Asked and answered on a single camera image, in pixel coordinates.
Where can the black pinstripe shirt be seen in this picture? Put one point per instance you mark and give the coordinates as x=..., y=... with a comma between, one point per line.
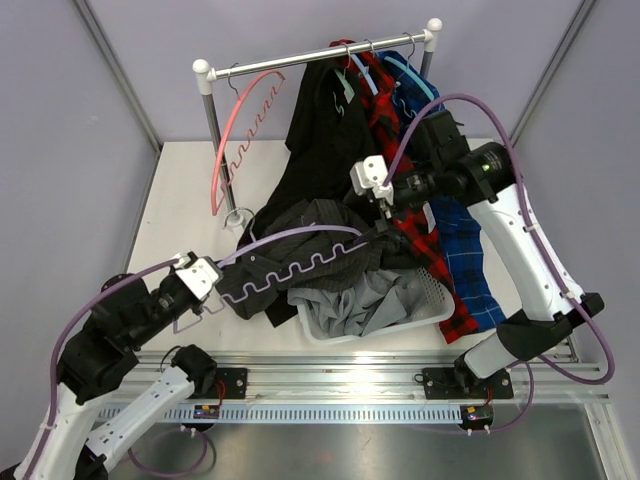
x=390, y=253

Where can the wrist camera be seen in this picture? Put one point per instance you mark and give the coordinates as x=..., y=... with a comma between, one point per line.
x=368, y=178
x=198, y=274

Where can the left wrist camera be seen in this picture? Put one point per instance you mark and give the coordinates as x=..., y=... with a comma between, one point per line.
x=198, y=274

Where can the aluminium rail base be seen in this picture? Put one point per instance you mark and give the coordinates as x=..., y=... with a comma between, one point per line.
x=367, y=389

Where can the grey shirt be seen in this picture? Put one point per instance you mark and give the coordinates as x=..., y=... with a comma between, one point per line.
x=379, y=299

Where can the blue plaid shirt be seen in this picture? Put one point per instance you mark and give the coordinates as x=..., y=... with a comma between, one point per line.
x=459, y=233

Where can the black plain shirt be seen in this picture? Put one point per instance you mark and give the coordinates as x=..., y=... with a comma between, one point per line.
x=327, y=135

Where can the teal hanger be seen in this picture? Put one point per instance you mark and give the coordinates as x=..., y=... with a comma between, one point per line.
x=406, y=69

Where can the clothes rack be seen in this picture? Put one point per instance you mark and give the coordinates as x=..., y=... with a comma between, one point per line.
x=206, y=76

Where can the light blue hanger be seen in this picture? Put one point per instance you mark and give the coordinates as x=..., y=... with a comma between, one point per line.
x=363, y=70

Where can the red black plaid shirt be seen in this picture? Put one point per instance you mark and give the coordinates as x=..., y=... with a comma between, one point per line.
x=421, y=232

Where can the pink hanger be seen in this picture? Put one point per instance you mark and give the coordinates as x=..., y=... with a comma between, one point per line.
x=240, y=140

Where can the white plastic basket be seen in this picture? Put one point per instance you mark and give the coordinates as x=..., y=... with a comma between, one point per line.
x=439, y=306

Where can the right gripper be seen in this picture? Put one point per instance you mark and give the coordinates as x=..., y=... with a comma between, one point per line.
x=386, y=215

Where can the mint green hanger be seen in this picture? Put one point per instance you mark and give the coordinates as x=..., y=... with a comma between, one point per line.
x=349, y=92

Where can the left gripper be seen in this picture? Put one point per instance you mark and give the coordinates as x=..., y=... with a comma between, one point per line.
x=198, y=306

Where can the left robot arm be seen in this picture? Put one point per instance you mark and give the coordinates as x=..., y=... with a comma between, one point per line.
x=92, y=366

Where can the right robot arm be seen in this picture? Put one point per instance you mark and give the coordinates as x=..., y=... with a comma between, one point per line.
x=483, y=181

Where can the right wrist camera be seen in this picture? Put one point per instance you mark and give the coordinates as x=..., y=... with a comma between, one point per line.
x=368, y=178

